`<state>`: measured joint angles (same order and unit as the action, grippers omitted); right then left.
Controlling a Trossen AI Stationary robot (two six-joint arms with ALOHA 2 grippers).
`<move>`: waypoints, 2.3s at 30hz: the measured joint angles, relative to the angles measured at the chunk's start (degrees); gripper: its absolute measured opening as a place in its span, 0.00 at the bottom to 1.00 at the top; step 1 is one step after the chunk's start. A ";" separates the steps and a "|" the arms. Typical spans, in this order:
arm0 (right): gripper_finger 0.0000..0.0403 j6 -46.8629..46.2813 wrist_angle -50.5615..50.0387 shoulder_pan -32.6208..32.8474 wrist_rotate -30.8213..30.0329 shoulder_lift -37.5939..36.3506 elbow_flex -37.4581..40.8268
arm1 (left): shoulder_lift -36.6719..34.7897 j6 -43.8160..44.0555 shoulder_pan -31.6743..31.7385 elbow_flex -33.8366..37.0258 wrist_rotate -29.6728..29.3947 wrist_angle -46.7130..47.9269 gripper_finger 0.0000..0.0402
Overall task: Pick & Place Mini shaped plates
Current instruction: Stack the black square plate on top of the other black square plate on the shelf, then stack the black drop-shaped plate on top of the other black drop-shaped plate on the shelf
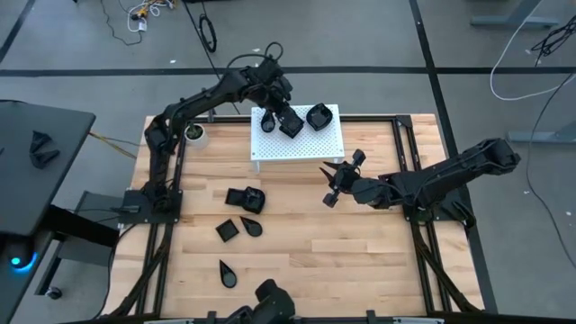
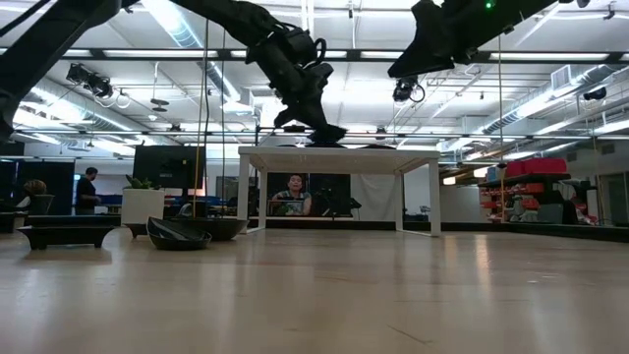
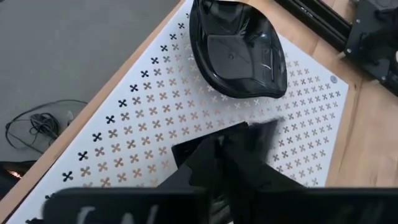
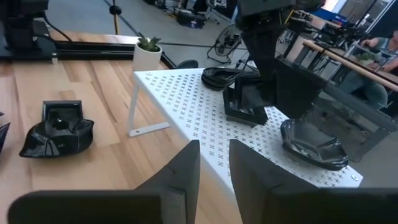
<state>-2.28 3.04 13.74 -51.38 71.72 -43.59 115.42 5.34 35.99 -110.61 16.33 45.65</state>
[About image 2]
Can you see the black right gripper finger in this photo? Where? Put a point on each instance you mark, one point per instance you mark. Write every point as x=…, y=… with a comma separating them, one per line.
x=427, y=44

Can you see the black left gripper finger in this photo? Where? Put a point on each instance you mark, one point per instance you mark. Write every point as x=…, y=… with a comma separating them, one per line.
x=322, y=130
x=285, y=115

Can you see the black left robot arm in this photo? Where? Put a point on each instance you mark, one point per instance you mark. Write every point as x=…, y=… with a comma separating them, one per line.
x=44, y=49

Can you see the small black leaf-shaped plate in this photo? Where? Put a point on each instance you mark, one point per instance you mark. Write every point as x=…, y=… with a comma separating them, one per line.
x=177, y=241

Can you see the white perforated metal shelf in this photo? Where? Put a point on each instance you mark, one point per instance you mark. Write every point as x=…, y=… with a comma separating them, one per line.
x=334, y=159

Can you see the black overhead light bar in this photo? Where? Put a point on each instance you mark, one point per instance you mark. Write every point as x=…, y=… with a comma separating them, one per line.
x=354, y=55

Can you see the person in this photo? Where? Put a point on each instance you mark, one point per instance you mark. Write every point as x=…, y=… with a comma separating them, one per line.
x=87, y=194
x=34, y=188
x=295, y=196

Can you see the white hanging cloth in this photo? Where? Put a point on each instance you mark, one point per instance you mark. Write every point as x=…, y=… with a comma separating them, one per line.
x=376, y=196

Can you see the grey laptop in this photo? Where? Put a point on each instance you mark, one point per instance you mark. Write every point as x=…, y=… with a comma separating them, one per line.
x=287, y=209

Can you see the black wavy deep bowl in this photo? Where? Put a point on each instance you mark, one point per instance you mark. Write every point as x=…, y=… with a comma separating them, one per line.
x=231, y=228

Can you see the black monitor screen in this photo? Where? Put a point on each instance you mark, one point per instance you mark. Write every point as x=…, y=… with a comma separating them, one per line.
x=167, y=167

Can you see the red storage bins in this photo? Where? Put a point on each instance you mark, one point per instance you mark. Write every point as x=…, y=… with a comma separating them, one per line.
x=538, y=167

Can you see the green succulent plant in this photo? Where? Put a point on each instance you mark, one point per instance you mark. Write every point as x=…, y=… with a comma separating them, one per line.
x=140, y=184

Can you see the dark storage rack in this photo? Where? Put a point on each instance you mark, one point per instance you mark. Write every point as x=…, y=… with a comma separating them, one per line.
x=540, y=179

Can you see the white round plant pot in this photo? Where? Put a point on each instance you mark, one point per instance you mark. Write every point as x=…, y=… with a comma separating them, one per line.
x=142, y=204

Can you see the black partition panel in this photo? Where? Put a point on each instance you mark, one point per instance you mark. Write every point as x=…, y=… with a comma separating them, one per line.
x=59, y=187

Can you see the long black footed plate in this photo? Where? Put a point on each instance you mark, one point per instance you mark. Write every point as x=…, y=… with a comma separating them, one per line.
x=66, y=236

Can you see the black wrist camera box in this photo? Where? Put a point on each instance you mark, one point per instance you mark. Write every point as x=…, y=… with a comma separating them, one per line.
x=302, y=44

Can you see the black overhead camera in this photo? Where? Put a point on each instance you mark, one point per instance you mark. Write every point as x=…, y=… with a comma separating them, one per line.
x=93, y=83
x=405, y=91

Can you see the silver ventilation duct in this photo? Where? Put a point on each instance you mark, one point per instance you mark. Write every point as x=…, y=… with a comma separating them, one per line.
x=182, y=29

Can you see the black ceiling security camera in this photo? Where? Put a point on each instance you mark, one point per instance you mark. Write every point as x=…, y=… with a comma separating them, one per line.
x=595, y=93

